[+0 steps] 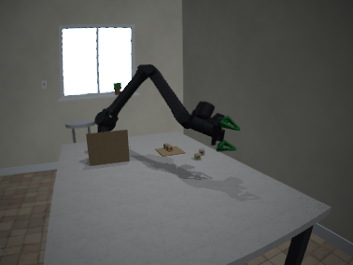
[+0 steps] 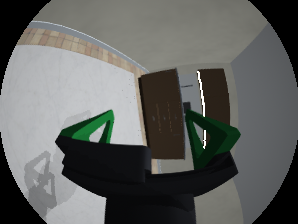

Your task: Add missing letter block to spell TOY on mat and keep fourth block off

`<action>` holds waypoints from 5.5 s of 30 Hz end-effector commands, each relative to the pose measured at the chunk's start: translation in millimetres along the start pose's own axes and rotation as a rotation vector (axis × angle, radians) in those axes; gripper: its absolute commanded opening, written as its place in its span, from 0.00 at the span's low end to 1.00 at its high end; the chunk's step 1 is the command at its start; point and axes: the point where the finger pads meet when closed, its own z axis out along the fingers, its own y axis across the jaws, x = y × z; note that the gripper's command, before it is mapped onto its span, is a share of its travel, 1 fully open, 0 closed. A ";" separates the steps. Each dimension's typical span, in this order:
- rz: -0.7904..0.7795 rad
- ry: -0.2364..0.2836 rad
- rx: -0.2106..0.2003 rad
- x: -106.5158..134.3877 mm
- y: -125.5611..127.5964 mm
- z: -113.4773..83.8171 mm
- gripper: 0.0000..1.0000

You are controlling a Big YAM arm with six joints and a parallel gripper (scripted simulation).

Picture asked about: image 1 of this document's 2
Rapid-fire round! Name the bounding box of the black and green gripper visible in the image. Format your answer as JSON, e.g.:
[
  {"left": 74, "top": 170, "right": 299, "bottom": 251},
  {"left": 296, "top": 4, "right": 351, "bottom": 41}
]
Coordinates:
[{"left": 202, "top": 116, "right": 241, "bottom": 152}]

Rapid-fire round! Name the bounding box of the tan mat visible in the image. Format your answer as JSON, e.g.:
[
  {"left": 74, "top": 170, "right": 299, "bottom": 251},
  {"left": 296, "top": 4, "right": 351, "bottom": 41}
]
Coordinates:
[{"left": 155, "top": 146, "right": 186, "bottom": 157}]

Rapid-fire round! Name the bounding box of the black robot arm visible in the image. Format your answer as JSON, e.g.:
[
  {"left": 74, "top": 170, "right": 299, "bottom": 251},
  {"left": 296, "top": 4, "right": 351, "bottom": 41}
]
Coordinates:
[{"left": 95, "top": 64, "right": 224, "bottom": 133}]

